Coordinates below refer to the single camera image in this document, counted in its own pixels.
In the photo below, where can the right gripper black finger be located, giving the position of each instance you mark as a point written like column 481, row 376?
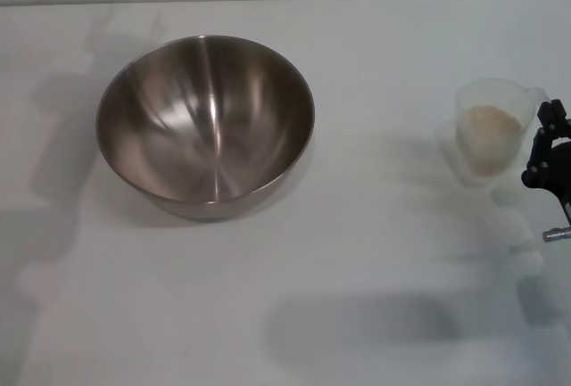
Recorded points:
column 562, row 125
column 537, row 163

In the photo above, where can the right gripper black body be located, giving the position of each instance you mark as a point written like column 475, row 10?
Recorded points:
column 561, row 167

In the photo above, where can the white uncooked rice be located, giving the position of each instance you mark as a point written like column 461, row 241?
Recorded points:
column 488, row 136

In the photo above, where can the clear plastic measuring cup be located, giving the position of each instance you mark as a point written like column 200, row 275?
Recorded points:
column 490, row 92

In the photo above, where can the stainless steel mixing bowl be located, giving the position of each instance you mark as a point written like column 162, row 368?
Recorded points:
column 205, row 136

